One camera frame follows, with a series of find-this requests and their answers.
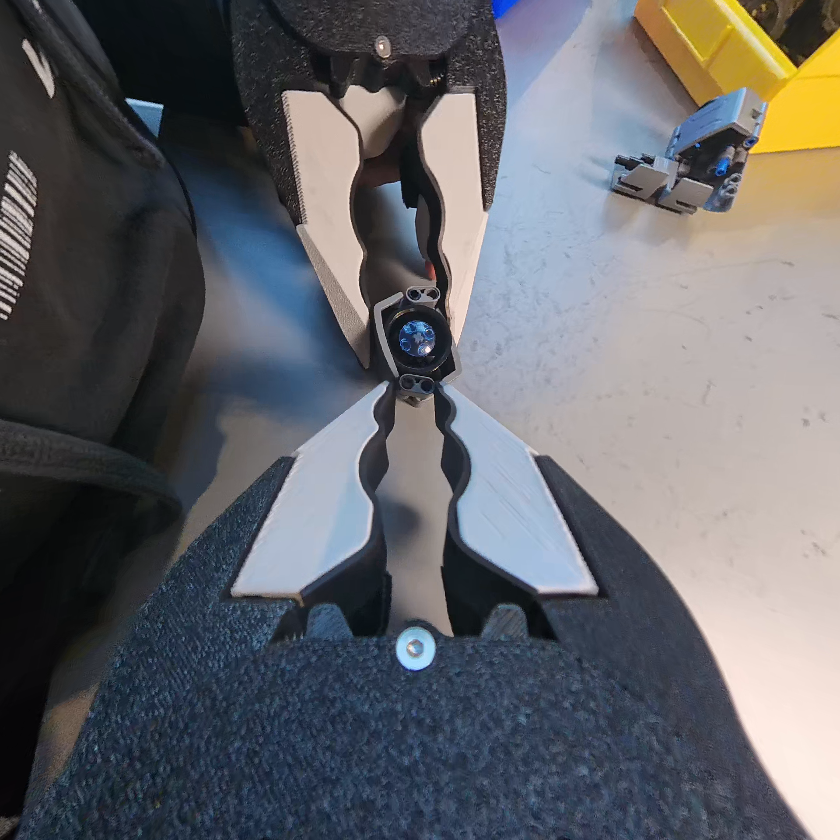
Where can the grey curved brick panel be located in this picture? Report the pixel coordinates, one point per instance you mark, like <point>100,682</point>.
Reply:
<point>380,334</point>

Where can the grey brick connector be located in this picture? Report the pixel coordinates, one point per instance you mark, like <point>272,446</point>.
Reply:
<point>417,384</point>
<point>422,295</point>

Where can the grey mesh chair seat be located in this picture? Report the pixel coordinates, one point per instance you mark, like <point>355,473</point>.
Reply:
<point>144,118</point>

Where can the person's left hand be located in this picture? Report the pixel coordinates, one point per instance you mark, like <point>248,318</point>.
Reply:
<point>377,174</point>

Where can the person's black printed sweatshirt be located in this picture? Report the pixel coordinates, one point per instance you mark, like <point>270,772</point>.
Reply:
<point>85,262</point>

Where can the blue plastic bin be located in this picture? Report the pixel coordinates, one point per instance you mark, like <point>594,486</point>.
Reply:
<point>504,6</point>

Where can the grey brick block assembly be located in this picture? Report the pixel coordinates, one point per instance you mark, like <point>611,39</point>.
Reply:
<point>695,164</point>

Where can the yellow tracked brick model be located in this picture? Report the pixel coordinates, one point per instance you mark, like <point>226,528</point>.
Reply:
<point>794,26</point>

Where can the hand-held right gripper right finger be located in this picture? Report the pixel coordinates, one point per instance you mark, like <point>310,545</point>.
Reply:
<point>518,518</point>

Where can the grey desk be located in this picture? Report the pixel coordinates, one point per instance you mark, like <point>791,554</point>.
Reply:
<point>656,394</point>

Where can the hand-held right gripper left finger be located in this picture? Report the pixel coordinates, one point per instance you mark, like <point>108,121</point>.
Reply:
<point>308,518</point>

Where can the grey black wheel assembly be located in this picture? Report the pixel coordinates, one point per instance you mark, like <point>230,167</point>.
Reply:
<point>420,338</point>

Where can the yellow plastic bin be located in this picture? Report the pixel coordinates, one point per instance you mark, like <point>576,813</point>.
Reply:
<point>722,46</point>

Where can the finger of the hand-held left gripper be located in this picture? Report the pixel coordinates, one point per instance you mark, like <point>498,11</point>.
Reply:
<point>321,184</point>
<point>459,184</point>

